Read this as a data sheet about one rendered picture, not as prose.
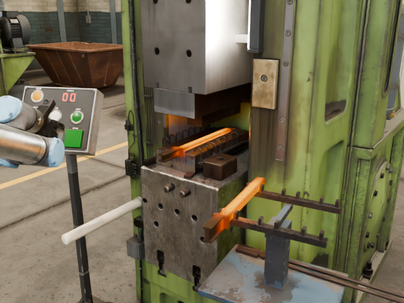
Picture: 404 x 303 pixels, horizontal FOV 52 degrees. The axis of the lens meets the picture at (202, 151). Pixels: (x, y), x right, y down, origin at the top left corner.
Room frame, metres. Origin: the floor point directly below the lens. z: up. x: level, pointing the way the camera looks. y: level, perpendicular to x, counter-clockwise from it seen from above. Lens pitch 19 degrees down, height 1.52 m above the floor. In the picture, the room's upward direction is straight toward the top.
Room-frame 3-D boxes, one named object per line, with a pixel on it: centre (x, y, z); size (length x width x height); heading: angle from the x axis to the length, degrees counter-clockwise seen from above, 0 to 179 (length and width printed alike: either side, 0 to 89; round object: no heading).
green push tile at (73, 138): (1.66, 0.54, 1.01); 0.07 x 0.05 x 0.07; 79
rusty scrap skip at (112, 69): (8.37, 2.40, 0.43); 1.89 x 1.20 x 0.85; 54
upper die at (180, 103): (1.72, -0.01, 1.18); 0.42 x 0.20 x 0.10; 144
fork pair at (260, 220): (1.10, -0.23, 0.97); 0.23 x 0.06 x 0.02; 152
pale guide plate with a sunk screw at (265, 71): (1.47, -0.22, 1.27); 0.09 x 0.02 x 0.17; 54
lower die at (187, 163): (1.72, -0.01, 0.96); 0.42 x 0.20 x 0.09; 144
